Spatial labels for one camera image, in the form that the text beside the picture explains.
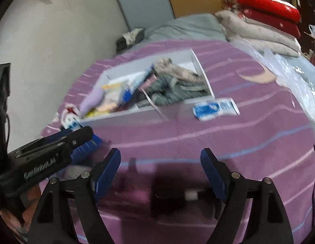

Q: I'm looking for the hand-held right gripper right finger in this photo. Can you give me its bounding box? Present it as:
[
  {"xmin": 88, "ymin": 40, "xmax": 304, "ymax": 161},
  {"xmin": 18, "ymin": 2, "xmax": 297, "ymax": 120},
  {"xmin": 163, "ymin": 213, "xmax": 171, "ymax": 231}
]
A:
[{"xmin": 200, "ymin": 147, "xmax": 294, "ymax": 244}]

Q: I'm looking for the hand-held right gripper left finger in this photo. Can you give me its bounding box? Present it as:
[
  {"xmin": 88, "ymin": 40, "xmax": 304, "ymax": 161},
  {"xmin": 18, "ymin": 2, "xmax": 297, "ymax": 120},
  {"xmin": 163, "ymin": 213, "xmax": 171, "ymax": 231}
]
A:
[{"xmin": 27, "ymin": 148, "xmax": 122, "ymax": 244}]

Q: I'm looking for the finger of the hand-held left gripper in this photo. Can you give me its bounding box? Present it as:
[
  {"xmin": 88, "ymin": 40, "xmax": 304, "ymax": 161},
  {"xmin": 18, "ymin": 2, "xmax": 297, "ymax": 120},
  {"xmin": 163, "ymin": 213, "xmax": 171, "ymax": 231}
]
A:
[{"xmin": 58, "ymin": 126, "xmax": 94, "ymax": 153}]

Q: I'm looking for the white storage box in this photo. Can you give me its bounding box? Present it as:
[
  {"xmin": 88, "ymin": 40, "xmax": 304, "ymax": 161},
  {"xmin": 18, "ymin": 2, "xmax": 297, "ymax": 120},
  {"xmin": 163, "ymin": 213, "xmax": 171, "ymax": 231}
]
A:
[{"xmin": 81, "ymin": 49, "xmax": 215, "ymax": 128}]

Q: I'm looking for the yellow packet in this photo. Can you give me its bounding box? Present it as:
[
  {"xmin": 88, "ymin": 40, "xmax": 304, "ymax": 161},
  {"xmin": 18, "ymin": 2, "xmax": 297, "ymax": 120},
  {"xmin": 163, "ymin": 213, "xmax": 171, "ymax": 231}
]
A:
[{"xmin": 86, "ymin": 81, "xmax": 131, "ymax": 116}]

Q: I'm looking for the red and white packet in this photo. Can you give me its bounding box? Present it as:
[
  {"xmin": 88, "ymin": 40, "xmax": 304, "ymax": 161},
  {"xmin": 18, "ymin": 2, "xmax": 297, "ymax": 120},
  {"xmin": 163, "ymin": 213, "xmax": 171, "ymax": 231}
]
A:
[{"xmin": 61, "ymin": 104, "xmax": 81, "ymax": 131}]

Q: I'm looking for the light purple item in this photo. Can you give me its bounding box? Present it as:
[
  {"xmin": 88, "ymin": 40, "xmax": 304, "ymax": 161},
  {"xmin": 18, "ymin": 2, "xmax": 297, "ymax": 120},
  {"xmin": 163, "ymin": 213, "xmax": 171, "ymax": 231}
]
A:
[{"xmin": 79, "ymin": 86, "xmax": 105, "ymax": 115}]

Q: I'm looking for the purple striped blanket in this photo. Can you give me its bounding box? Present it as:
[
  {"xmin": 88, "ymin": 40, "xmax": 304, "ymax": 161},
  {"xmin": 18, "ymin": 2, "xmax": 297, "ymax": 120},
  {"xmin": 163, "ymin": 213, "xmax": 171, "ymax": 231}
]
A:
[{"xmin": 39, "ymin": 39, "xmax": 315, "ymax": 244}]

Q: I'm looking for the black stand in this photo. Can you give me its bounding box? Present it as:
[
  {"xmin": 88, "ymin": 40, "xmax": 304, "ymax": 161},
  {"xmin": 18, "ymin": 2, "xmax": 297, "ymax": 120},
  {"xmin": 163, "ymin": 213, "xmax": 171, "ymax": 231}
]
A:
[{"xmin": 0, "ymin": 63, "xmax": 12, "ymax": 171}]

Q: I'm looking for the blue and white packet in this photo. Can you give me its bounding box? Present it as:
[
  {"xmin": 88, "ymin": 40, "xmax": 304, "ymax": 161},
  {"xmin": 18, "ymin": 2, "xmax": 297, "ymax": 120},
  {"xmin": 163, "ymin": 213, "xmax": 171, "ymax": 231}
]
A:
[{"xmin": 192, "ymin": 97, "xmax": 241, "ymax": 121}]

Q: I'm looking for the grey folded cloth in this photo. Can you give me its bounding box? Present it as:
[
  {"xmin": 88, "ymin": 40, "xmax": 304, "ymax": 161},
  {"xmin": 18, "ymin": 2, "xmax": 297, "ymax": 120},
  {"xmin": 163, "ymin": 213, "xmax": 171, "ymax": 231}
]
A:
[{"xmin": 147, "ymin": 76, "xmax": 210, "ymax": 106}]

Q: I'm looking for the dark grey clothes pile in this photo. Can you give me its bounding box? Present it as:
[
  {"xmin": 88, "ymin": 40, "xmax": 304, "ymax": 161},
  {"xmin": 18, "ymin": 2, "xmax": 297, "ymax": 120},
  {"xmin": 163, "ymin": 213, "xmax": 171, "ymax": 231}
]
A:
[{"xmin": 115, "ymin": 28, "xmax": 145, "ymax": 54}]

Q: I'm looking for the clear plastic bag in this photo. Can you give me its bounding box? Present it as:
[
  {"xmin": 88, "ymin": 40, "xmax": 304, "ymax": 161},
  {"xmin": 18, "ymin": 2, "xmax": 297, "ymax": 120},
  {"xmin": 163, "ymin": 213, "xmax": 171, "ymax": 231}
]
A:
[{"xmin": 231, "ymin": 41, "xmax": 315, "ymax": 122}]

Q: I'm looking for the grey door panel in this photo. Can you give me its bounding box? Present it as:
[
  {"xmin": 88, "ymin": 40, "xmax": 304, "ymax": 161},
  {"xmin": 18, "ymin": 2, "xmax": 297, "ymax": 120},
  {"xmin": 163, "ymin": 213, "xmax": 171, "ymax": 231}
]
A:
[{"xmin": 109, "ymin": 0, "xmax": 176, "ymax": 31}]

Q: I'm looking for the folded white quilt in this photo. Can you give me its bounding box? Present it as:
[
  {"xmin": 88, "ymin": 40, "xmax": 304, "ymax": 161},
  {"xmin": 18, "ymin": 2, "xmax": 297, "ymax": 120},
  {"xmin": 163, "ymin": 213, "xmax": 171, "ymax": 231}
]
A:
[{"xmin": 215, "ymin": 10, "xmax": 302, "ymax": 58}]

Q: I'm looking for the grey bed sheet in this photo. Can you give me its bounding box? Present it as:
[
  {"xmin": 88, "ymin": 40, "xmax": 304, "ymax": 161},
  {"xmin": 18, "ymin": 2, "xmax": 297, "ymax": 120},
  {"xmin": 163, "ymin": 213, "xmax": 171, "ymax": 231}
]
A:
[{"xmin": 144, "ymin": 13, "xmax": 315, "ymax": 143}]

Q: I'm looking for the folded red quilt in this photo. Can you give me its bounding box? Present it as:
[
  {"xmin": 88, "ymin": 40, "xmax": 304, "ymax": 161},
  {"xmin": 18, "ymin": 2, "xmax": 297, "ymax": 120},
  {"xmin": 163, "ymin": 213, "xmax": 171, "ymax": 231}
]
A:
[{"xmin": 221, "ymin": 0, "xmax": 301, "ymax": 39}]

